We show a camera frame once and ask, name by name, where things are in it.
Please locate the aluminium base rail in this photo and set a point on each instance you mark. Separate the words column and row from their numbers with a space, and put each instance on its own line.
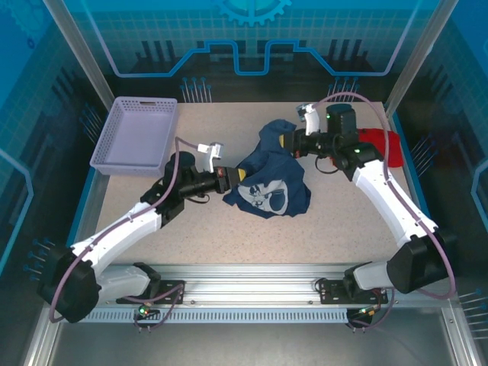
column 248, row 282

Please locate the aluminium frame post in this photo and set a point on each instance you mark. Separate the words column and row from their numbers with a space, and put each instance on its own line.
column 76, row 45
column 419, row 49

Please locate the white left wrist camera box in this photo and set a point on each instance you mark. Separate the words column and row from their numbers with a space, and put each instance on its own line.
column 211, row 154

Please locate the navy blue t-shirt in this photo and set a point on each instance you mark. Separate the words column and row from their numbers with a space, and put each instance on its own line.
column 274, row 171

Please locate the red t-shirt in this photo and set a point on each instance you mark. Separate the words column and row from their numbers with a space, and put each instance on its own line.
column 389, row 146

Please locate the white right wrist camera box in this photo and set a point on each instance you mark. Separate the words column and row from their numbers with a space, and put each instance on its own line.
column 312, row 120

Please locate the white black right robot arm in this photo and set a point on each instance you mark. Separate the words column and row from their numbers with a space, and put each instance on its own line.
column 381, row 198

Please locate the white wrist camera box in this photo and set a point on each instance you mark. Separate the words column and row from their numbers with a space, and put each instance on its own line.
column 312, row 120
column 211, row 154

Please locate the lavender plastic basket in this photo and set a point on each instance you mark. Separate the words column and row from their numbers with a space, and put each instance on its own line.
column 133, row 133

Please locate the small LED circuit board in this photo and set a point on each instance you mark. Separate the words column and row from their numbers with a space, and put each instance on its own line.
column 144, row 310
column 368, row 310

